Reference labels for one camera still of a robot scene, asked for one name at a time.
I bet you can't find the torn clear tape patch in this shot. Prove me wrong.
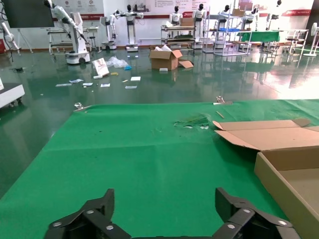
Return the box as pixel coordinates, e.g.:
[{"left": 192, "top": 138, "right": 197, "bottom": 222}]
[{"left": 173, "top": 113, "right": 212, "bottom": 130}]

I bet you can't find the black display screen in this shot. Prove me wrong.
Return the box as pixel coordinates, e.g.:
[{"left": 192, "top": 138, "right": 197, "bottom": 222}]
[{"left": 2, "top": 0, "right": 55, "bottom": 28}]

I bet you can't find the white humanoid robot black head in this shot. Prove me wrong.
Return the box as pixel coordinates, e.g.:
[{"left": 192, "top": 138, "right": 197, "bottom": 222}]
[
  {"left": 265, "top": 0, "right": 282, "bottom": 30},
  {"left": 169, "top": 5, "right": 184, "bottom": 27},
  {"left": 192, "top": 3, "right": 208, "bottom": 49},
  {"left": 219, "top": 4, "right": 232, "bottom": 25},
  {"left": 245, "top": 6, "right": 260, "bottom": 30}
]

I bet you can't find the white workbench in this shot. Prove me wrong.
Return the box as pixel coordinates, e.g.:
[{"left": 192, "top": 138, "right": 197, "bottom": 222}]
[{"left": 47, "top": 26, "right": 99, "bottom": 54}]

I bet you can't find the table with green cover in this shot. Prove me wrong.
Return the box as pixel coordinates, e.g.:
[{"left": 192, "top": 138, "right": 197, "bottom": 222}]
[{"left": 236, "top": 29, "right": 281, "bottom": 43}]

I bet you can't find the white equipment base with casters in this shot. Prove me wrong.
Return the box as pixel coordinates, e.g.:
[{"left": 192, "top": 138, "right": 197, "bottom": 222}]
[{"left": 0, "top": 77, "right": 25, "bottom": 109}]

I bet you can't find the white metal shelf rack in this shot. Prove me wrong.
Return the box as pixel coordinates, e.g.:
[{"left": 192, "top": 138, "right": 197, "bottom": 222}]
[{"left": 203, "top": 12, "right": 252, "bottom": 57}]

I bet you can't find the large open cardboard carton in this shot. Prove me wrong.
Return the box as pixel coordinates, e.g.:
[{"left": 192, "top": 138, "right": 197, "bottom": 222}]
[{"left": 149, "top": 45, "right": 194, "bottom": 71}]

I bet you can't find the metal trolley rack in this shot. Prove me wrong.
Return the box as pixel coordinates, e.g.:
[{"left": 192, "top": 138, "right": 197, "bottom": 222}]
[{"left": 160, "top": 24, "right": 196, "bottom": 50}]

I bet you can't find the clear plastic bag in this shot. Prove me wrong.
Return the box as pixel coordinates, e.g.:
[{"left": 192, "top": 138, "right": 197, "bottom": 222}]
[{"left": 106, "top": 56, "right": 129, "bottom": 69}]

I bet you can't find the white mobile robot with column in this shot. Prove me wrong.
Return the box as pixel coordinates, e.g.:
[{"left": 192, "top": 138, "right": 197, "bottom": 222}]
[{"left": 99, "top": 13, "right": 118, "bottom": 50}]

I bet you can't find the white and red paper bag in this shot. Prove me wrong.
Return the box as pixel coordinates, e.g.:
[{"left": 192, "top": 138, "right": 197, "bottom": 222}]
[{"left": 91, "top": 58, "right": 110, "bottom": 77}]

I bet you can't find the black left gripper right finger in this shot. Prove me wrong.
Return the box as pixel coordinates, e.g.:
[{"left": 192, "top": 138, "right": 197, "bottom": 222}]
[{"left": 211, "top": 187, "right": 302, "bottom": 239}]

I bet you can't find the open brown cardboard mailer box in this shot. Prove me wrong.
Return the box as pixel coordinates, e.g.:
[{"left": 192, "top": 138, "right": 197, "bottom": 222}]
[{"left": 212, "top": 118, "right": 319, "bottom": 239}]

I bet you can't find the green table cloth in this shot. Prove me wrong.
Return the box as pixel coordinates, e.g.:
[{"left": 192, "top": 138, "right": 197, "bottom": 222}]
[{"left": 0, "top": 99, "right": 319, "bottom": 239}]

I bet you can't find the humanoid robot with outstretched arms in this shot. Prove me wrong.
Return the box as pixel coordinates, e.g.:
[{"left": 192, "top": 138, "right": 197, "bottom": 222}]
[{"left": 113, "top": 4, "right": 145, "bottom": 52}]

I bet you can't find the metal table clamp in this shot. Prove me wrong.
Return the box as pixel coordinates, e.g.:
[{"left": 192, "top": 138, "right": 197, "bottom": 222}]
[
  {"left": 213, "top": 96, "right": 233, "bottom": 105},
  {"left": 73, "top": 102, "right": 92, "bottom": 112}
]

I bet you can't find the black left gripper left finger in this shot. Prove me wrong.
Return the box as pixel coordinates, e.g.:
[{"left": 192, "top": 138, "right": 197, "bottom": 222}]
[{"left": 44, "top": 188, "right": 132, "bottom": 239}]

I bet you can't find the cardboard box on trolley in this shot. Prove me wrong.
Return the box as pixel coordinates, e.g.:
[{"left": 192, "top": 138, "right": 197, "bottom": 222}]
[{"left": 179, "top": 17, "right": 195, "bottom": 27}]

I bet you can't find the white standing fan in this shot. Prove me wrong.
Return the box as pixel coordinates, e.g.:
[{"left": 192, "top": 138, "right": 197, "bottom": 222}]
[{"left": 303, "top": 22, "right": 319, "bottom": 57}]

